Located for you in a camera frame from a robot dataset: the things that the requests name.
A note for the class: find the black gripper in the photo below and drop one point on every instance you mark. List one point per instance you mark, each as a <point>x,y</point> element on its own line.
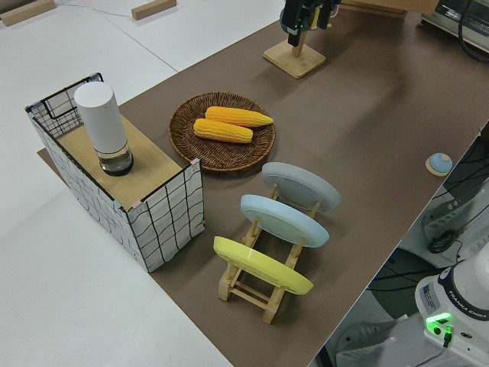
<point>309,5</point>

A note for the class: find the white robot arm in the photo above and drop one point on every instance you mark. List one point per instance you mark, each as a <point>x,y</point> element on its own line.
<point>466,298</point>

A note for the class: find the dark blue mug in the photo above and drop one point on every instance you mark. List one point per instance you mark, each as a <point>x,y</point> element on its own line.
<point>283,19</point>

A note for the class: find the wooden mug tree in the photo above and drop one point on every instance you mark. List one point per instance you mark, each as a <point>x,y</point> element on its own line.
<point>294,63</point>

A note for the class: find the wooden cabinet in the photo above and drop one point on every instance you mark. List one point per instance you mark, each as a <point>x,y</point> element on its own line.
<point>382,4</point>

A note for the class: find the brown table mat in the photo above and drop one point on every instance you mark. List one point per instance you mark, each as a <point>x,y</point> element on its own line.
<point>363,114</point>

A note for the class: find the yellow corn cob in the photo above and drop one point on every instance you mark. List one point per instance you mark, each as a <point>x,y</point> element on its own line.
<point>240,116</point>
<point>223,131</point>

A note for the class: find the cream toaster oven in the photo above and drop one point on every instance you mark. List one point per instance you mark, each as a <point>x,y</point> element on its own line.
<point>447,11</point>

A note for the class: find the round wicker basket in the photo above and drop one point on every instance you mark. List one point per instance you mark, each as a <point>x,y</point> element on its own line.
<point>225,154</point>

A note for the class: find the grey plate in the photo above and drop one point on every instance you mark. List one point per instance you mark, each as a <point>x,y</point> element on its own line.
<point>302,185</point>

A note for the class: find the wooden block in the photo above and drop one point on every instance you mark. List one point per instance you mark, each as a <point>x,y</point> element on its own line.
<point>153,8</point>
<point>26,11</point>

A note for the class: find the light blue plate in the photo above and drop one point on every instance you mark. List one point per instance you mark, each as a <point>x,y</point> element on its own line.
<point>284,221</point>

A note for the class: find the white cylinder device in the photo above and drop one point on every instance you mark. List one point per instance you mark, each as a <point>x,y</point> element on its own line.
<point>101,122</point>

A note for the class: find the yellow plate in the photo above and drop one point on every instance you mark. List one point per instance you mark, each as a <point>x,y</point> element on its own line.
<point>263,267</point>

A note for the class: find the wooden plate rack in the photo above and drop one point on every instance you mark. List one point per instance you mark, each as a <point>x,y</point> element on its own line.
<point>248,294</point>

